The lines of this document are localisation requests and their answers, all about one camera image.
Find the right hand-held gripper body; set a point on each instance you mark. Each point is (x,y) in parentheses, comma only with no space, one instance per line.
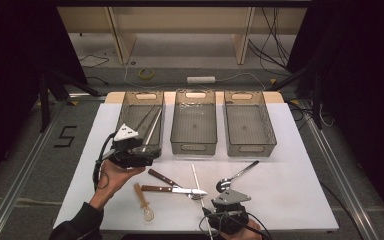
(228,210)

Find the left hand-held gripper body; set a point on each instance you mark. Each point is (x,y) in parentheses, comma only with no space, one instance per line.
(125,143)

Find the steel spoon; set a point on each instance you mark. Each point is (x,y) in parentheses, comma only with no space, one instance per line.
(224,185)

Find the smoky clear plastic tray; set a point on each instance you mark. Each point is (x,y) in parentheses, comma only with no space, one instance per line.
(136,116)
(248,123)
(194,123)

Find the steel chopstick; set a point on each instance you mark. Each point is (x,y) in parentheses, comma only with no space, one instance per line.
(150,120)
(145,118)

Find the person's right hand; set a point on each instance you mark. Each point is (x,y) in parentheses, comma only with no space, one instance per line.
(246,233)

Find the person's left hand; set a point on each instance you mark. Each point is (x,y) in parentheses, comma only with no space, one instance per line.
(116,180)

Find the wooden spoon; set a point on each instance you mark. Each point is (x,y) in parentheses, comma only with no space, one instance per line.
(141,196)

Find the yellow tape roll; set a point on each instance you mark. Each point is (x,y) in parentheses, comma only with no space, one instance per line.
(140,74)

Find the white power strip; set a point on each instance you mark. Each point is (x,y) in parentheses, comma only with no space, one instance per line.
(200,79)

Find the black metal stand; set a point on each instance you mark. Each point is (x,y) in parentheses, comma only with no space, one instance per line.
(45,100)
(316,96)

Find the beige wooden shelf unit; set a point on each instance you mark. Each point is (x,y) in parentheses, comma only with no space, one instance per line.
(180,20)

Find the metal floor rail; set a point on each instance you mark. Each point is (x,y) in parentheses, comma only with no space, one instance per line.
(20,173)
(343,173)

